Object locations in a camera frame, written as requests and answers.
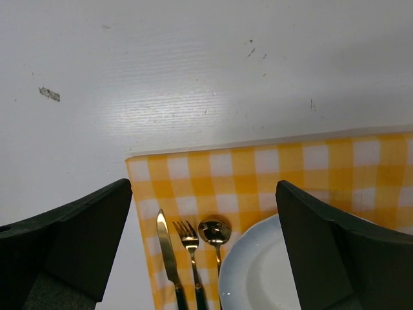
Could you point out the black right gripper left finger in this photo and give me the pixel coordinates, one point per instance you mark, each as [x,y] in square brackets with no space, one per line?
[62,258]

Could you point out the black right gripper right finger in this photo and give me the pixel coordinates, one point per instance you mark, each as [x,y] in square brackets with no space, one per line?
[340,261]

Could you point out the white plate blue rim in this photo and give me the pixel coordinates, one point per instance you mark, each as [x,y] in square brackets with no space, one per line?
[256,272]

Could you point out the yellow checkered cloth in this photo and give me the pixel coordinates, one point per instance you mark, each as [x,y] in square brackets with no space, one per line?
[370,177]

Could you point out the gold knife black handle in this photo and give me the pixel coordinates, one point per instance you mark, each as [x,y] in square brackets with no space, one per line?
[169,260]

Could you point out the gold spoon black handle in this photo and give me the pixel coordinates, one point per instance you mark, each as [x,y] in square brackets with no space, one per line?
[216,231]

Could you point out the gold fork black handle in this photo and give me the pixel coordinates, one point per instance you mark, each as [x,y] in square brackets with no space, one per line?
[190,242]

